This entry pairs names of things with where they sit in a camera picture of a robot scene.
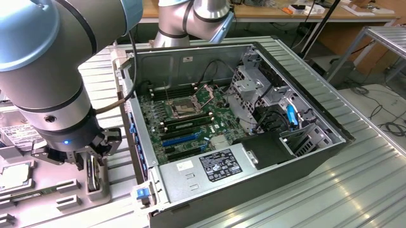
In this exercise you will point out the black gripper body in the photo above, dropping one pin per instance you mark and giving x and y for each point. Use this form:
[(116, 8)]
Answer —
[(69, 135)]

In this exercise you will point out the black graphics card with fan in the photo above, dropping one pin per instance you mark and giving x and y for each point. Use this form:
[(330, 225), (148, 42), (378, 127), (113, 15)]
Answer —
[(92, 175)]

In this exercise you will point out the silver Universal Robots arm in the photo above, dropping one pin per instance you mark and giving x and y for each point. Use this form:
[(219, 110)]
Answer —
[(47, 71)]

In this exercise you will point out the grey parts rack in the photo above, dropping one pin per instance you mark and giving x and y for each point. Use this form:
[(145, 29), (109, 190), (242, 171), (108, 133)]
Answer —
[(47, 185)]

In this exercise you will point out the silver hard disk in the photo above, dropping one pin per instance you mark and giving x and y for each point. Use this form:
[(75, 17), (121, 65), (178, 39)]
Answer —
[(19, 137)]

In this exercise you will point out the silver CPU chip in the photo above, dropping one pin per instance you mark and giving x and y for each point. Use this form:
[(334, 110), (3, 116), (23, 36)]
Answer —
[(13, 175)]

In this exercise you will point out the green RAM stick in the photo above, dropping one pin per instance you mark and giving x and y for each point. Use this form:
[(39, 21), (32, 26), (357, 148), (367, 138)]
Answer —
[(31, 194)]

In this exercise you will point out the black expansion slot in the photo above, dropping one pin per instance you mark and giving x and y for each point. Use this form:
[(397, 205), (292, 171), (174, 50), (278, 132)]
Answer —
[(180, 135), (186, 154)]

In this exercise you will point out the blue expansion slot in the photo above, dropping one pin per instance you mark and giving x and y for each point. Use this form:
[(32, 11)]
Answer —
[(182, 140)]

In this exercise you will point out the blue case latch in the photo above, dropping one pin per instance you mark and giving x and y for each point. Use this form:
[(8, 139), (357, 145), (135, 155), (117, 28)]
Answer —
[(140, 192)]

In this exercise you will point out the installed black RAM stick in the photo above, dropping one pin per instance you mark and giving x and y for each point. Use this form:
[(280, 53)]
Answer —
[(187, 123)]

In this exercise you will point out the thin metal locking lever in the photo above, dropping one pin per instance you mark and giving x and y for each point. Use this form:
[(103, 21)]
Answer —
[(166, 93)]

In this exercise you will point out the CPU socket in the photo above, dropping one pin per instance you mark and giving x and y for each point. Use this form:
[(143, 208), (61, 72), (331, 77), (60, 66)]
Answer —
[(183, 108)]

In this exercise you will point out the black RAM slot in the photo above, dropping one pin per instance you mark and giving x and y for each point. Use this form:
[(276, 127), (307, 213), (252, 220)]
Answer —
[(172, 92)]

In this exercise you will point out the grey power supply unit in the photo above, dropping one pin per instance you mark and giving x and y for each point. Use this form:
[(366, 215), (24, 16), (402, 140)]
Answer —
[(187, 180)]

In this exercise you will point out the silver chipset heatsink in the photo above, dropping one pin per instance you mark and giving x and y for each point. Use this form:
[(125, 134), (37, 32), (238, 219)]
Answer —
[(219, 141)]

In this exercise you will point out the metal socket cover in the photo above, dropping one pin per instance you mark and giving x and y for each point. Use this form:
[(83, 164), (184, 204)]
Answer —
[(204, 95)]

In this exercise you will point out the green motherboard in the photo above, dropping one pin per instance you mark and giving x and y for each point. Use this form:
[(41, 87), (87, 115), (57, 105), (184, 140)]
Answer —
[(222, 118)]

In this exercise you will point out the metal drive cage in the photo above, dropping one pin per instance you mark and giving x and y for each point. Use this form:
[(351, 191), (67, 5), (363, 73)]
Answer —
[(244, 99)]

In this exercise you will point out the open black PC case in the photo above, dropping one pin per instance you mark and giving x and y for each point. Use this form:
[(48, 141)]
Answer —
[(254, 190)]

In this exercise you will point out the wooden desk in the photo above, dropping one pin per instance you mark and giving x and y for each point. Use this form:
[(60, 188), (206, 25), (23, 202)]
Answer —
[(270, 12)]

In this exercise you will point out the black box on floor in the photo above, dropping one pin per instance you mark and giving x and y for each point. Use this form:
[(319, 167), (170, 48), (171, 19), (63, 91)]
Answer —
[(332, 69)]

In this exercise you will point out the black slanted pole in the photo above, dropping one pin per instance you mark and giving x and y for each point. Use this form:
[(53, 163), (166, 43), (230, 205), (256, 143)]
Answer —
[(320, 26)]

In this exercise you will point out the orange and white box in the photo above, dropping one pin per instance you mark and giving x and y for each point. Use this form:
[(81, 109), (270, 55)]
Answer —
[(304, 9)]

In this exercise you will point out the white flat board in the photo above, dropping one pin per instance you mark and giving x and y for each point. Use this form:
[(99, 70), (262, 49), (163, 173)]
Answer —
[(357, 10)]

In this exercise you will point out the grey metal frame table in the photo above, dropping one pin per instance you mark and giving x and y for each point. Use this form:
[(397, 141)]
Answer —
[(383, 35)]

